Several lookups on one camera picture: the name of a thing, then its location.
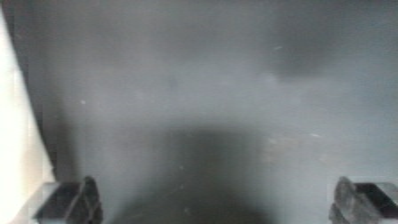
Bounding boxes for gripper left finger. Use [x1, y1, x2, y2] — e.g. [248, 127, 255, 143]
[33, 176, 103, 224]

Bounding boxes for large white drawer housing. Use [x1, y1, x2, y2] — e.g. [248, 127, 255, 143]
[0, 5, 55, 224]

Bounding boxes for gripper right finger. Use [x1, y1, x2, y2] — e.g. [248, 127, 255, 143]
[328, 177, 398, 224]

